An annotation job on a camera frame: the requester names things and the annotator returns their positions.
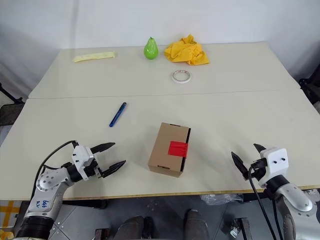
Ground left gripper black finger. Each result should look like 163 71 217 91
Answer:
100 160 127 179
90 142 116 155

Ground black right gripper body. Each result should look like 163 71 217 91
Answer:
243 157 269 187

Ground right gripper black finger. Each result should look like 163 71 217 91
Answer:
253 143 268 161
231 151 249 180

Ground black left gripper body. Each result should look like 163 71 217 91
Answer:
89 154 105 179

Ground brown cardboard box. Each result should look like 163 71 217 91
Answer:
147 121 192 179

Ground white box with yellow tape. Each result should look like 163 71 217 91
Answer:
0 199 22 229

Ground clear plastic bag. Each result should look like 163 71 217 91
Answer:
201 193 245 208

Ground dark rounded shape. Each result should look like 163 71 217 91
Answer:
116 216 155 240
183 209 210 240

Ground brown wooden block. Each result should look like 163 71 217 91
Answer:
95 227 110 240

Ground red tape strip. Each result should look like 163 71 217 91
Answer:
167 140 189 159

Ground black equipment stand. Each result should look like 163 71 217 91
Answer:
298 63 320 106

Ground pale yellow folded cloth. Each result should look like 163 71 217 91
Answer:
72 51 118 64

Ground black mesh seat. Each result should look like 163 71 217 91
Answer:
0 103 25 127

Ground white tape roll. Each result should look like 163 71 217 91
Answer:
171 69 193 84

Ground black tripod stand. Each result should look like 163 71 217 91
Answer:
0 81 25 105

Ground green pear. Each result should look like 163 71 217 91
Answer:
143 36 160 61

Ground crumpled yellow cloth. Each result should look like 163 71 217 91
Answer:
163 34 211 66

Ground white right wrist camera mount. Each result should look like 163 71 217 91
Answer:
258 147 288 189

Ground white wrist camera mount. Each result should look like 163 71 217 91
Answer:
71 144 98 180
258 147 288 189

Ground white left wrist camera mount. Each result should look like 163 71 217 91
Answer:
71 144 98 180

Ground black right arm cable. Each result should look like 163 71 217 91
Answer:
247 164 285 240

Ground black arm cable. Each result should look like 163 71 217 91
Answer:
247 164 285 240
29 140 79 201

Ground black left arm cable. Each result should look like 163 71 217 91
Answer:
29 140 79 201

